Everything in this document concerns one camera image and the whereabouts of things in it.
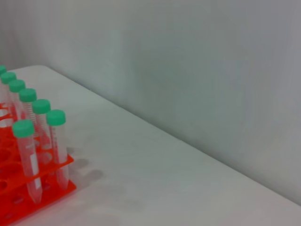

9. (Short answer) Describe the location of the green-capped clear test tube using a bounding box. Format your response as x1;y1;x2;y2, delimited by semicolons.
32;99;53;163
46;109;71;191
12;119;43;204
0;65;8;104
18;89;38;137
8;80;26;121
0;72;17;113

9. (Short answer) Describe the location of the orange test tube rack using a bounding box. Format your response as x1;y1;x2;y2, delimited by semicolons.
0;102;78;226

